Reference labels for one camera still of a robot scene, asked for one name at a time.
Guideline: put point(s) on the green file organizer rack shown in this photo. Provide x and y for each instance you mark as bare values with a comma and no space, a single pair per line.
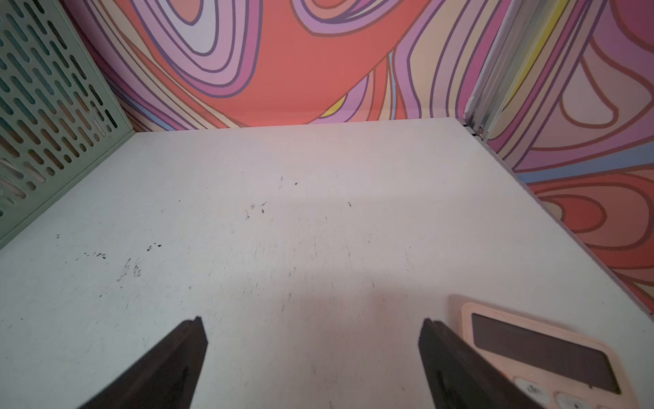
59,117

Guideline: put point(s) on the aluminium frame post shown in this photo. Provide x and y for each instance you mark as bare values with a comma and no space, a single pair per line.
508,59

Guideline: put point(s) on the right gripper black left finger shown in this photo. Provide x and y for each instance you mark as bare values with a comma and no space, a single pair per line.
165,377

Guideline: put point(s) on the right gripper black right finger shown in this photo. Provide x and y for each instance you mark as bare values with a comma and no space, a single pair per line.
459,377

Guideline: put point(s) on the pink calculator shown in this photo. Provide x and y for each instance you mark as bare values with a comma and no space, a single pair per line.
555,367

